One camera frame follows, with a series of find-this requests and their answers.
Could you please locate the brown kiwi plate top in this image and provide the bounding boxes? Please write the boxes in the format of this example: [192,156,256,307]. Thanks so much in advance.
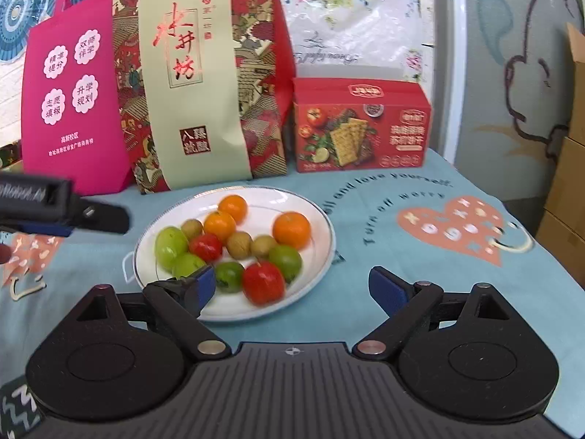
[181,219,203,241]

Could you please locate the red cracker box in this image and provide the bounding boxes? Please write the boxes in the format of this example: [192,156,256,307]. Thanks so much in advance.
[294,77,432,172]

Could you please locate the brown kiwi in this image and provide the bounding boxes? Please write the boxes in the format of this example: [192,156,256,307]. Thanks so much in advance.
[225,231,253,260]
[251,235,278,259]

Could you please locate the small green fruit front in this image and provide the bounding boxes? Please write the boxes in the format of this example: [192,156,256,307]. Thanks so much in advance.
[214,262,245,293]

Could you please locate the orange mandarin top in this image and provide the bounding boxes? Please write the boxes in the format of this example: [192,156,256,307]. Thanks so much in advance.
[218,194,248,225]

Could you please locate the small green grape fruit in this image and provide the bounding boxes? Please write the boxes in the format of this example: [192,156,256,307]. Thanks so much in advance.
[269,245,302,284]

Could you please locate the brown kiwi on plate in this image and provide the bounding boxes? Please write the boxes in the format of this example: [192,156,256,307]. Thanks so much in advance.
[251,235,278,259]

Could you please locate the red fruit plate centre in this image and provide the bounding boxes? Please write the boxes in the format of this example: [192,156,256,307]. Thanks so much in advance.
[188,233,223,264]

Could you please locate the magenta tote bag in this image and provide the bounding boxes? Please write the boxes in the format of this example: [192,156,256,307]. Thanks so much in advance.
[21,0,132,195]

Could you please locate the orange mandarin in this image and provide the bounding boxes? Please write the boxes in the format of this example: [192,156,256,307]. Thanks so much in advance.
[218,194,248,225]
[203,211,237,243]
[272,211,312,251]

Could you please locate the floral plastic bag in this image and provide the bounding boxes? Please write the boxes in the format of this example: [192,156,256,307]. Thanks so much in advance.
[280,0,434,82]

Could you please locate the stacked cardboard boxes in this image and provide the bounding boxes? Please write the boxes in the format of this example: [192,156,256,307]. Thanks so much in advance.
[536,24,585,284]

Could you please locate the light blue printed tablecloth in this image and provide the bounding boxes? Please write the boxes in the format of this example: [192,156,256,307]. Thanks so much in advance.
[1,154,584,437]

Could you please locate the large green fruit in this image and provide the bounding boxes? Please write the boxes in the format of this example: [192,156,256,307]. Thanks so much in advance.
[173,252,206,278]
[155,226,188,271]

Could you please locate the red and cream gift bag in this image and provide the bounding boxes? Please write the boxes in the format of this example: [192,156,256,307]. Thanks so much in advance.
[112,0,295,194]

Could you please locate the large green fruit lower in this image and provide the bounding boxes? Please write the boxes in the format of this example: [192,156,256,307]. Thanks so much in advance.
[173,252,206,278]

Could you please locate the large green fruit upper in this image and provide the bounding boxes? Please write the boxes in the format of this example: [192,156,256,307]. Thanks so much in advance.
[155,226,188,271]

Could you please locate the red strawberry-like fruit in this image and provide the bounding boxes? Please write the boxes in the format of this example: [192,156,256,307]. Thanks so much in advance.
[241,260,286,305]

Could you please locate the white round plate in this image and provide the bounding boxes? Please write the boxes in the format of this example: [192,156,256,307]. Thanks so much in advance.
[134,186,336,322]

